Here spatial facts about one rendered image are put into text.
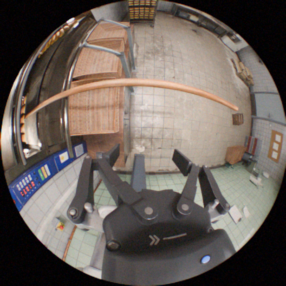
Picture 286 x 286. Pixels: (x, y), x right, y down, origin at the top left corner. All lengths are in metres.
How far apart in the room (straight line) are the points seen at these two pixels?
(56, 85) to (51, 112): 0.24
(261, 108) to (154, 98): 4.32
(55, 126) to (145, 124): 1.29
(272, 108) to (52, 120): 5.32
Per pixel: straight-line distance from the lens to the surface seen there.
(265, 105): 4.67
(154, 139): 1.55
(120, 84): 0.33
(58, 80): 0.99
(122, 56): 0.78
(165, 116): 1.56
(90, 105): 1.11
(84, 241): 1.21
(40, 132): 0.82
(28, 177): 0.78
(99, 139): 1.07
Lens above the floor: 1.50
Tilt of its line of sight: 75 degrees down
